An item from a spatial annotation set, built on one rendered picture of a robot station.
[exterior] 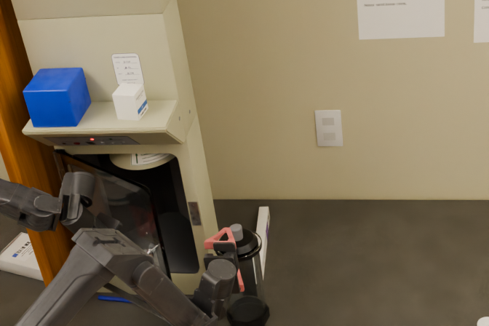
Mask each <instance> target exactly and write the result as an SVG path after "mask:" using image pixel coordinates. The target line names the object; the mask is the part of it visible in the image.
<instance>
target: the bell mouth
mask: <svg viewBox="0 0 489 326"><path fill-rule="evenodd" d="M109 157H110V160H111V161H112V163H113V164H115V165H116V166H117V167H121V168H123V169H126V170H146V169H150V168H153V167H158V166H160V165H162V164H164V163H166V162H168V161H170V160H171V159H173V158H174V157H175V155H173V154H109Z"/></svg>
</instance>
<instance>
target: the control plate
mask: <svg viewBox="0 0 489 326"><path fill-rule="evenodd" d="M90 138H93V139H94V140H90ZM109 138H113V140H109ZM45 139H47V140H49V141H51V142H53V143H56V144H58V145H59V146H89V144H88V143H85V142H93V143H95V145H101V143H100V142H104V144H103V145H111V142H115V143H114V145H122V143H121V142H125V143H124V145H140V144H139V143H138V142H136V141H134V140H133V139H132V138H129V137H128V136H103V137H52V138H45ZM62 143H66V144H62ZM73 143H80V145H74V144H73Z"/></svg>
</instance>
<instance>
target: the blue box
mask: <svg viewBox="0 0 489 326"><path fill-rule="evenodd" d="M23 95H24V98H25V103H26V105H27V108H28V112H29V115H30V118H31V121H32V125H33V127H77V125H78V124H79V122H80V121H81V119H82V117H83V115H84V114H85V113H86V111H87V109H88V108H89V106H90V104H91V99H90V94H89V91H88V88H87V83H86V78H85V76H84V71H83V68H41V69H39V70H38V72H37V73H36V75H35V76H34V77H33V78H32V80H31V81H30V82H29V84H28V85H27V86H26V88H25V89H24V90H23Z"/></svg>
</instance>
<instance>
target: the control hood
mask: <svg viewBox="0 0 489 326"><path fill-rule="evenodd" d="M147 104H148V110H147V111H146V112H145V113H144V115H143V116H142V118H141V119H140V121H135V120H122V119H118V118H117V115H116V109H115V106H114V102H113V101H112V102H91V104H90V106H89V108H88V109H87V111H86V113H85V114H84V115H83V117H82V119H81V121H80V122H79V124H78V125H77V127H33V125H32V121H31V119H30V120H29V121H28V123H27V124H26V126H25V127H24V128H23V130H22V133H23V134H24V135H26V136H28V137H30V138H33V139H34V140H37V141H39V142H41V143H43V144H45V145H47V146H59V145H58V144H56V143H53V142H51V141H49V140H47V139H45V138H52V137H103V136H128V137H129V138H132V139H133V140H134V141H136V142H138V143H139V144H140V145H170V144H184V142H185V140H186V134H185V130H184V126H183V118H182V114H181V110H180V103H179V101H178V100H147Z"/></svg>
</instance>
